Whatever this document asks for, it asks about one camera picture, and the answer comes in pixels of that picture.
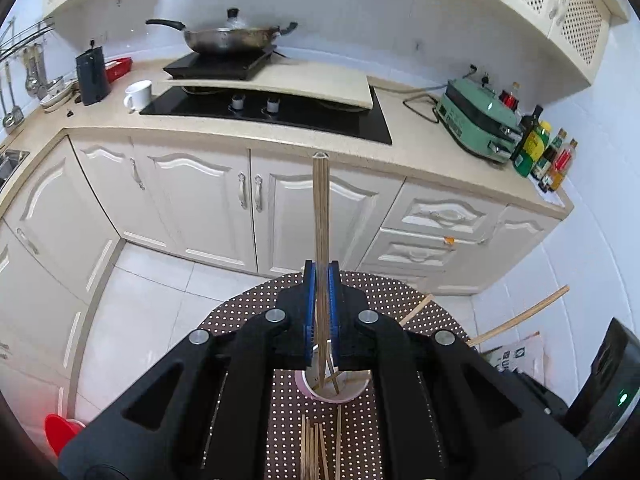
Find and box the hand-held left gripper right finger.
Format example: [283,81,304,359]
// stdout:
[327,260,588,480]

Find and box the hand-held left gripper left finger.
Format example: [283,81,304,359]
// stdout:
[57,259,318,480]

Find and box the pink cup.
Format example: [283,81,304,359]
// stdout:
[294,344,375,405]

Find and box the single wooden chopstick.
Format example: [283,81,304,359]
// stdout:
[466,285,571,347]
[399,294,434,326]
[312,152,324,391]

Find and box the bunch of wooden chopsticks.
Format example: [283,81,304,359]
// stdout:
[300,404,345,480]

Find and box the printed cardboard box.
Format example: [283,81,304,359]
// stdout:
[482,332,546,381]

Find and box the brown polka-dot tablecloth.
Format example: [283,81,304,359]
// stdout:
[192,270,473,480]

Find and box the cream cabinet drawer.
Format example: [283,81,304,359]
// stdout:
[382,182,506,241]

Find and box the white paper sheet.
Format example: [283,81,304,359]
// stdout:
[537,180,571,206]

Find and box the black glass gas hob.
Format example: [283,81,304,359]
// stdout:
[139,85,393,145]

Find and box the red label sauce bottle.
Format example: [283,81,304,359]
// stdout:
[545,139,579,192]

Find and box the dark soy sauce bottle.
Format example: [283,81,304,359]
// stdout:
[531,128,568,181]

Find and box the beige cutting board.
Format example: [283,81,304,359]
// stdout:
[151,57,375,111]

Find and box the green bottle with yellow cap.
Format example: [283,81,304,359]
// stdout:
[514,120,552,178]

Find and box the green electric grill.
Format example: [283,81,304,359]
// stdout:
[436,76,526,163]

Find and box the dark oil bottle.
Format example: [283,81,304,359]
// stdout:
[510,105,544,171]

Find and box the black induction cooker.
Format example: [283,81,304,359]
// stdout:
[162,45,278,81]

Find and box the white mug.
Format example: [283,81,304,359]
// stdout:
[123,80,153,112]

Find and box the red plastic bucket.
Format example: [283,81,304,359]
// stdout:
[45,412,87,457]

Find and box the steel wok with lid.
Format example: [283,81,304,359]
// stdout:
[146,7,298,56]

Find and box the red box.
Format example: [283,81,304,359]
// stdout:
[104,57,133,82]

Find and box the black kettle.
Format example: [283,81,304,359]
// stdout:
[75,40,112,107]

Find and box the stainless steel sink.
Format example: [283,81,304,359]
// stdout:
[0,149,30,191]

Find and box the stack of bowls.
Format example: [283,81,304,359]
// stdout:
[39,77,76,112]

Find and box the hanging steel ladle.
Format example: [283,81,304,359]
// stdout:
[1,62,25,129]

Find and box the hanging steel spoon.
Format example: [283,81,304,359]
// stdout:
[22,46,42,97]

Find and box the black power cable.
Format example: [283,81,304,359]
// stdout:
[372,65,481,126]

